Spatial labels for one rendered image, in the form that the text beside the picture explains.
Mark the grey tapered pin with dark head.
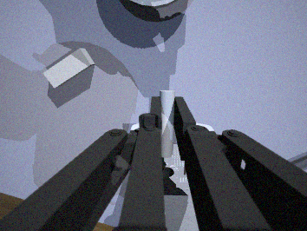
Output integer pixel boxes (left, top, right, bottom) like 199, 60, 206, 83
291, 156, 307, 169

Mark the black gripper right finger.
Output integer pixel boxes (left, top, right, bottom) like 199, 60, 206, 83
173, 96, 307, 231

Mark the grey cylinder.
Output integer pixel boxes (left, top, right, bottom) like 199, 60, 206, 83
160, 90, 175, 158

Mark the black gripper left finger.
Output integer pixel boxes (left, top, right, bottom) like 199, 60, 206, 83
0, 96, 167, 231

